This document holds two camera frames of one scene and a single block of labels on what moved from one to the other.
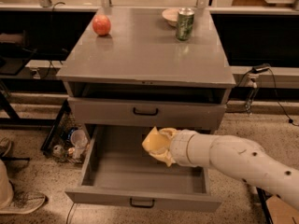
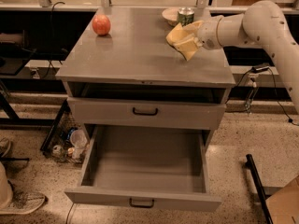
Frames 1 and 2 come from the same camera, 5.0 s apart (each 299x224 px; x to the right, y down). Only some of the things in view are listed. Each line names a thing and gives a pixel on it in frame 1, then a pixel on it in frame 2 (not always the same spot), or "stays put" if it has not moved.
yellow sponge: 154,141 → 178,34
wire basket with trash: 64,141 stays put
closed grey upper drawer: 148,110 stays put
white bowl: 171,16 stays put
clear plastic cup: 78,138 stays put
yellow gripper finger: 169,132 → 193,27
